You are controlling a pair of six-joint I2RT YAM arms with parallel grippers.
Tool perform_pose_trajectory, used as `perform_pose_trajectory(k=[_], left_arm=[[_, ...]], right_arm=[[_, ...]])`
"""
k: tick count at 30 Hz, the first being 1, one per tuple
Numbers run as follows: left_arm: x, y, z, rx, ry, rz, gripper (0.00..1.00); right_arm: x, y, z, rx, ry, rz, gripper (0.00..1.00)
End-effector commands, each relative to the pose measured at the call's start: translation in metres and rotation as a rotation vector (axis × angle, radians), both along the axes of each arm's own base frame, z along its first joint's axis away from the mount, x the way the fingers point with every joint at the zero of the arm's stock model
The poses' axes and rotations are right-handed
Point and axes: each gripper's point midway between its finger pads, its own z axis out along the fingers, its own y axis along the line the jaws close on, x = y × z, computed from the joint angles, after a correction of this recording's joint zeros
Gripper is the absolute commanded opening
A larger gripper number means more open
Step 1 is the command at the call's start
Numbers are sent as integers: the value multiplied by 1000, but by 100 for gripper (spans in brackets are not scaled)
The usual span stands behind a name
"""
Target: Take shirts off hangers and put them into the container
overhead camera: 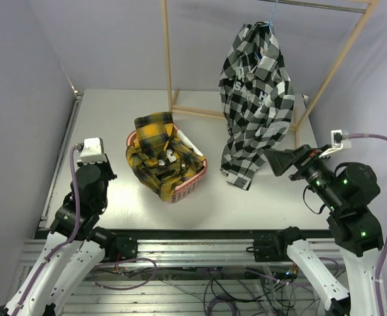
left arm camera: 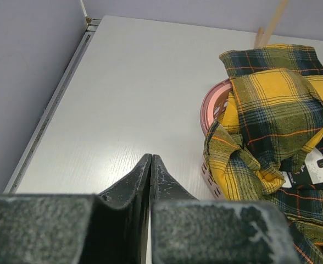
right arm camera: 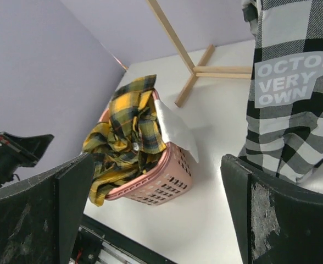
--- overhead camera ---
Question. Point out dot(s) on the metal hanging rod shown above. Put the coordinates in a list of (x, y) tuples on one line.
[(322, 6)]

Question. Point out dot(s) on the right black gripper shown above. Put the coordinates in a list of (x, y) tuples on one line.
[(280, 160)]

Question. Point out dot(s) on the aluminium rail base frame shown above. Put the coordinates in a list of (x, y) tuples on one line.
[(212, 224)]

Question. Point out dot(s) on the pink plastic laundry basket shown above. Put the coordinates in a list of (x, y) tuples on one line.
[(189, 186)]

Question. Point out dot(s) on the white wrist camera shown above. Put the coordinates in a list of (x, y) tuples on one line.
[(339, 141), (91, 150)]

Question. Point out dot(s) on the light blue wire hanger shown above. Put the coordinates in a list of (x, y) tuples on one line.
[(272, 19)]

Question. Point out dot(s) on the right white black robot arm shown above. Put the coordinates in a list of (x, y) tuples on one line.
[(356, 231)]

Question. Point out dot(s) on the yellow black plaid shirt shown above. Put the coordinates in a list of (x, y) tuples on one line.
[(158, 158)]

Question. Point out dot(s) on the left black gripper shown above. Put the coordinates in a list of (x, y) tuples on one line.
[(106, 164)]

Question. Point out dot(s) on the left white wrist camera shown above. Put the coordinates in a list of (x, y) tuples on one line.
[(91, 150)]

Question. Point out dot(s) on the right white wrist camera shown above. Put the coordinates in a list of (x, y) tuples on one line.
[(339, 141)]

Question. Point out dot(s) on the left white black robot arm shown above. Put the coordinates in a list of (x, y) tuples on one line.
[(74, 245)]

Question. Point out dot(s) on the wooden clothes rack frame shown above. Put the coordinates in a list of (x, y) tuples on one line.
[(299, 121)]

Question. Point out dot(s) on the black white checkered shirt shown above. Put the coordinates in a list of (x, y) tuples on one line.
[(257, 102)]

